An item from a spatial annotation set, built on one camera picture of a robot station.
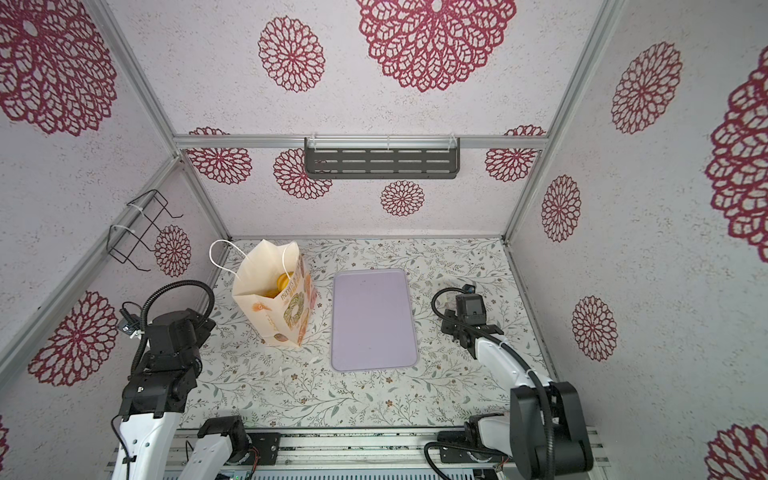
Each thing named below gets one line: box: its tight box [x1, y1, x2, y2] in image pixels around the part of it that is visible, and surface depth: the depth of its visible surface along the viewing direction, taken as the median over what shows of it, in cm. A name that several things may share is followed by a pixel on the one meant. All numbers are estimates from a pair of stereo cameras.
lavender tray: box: [331, 268, 417, 372], surface depth 99 cm
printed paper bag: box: [209, 239, 317, 346], surface depth 84 cm
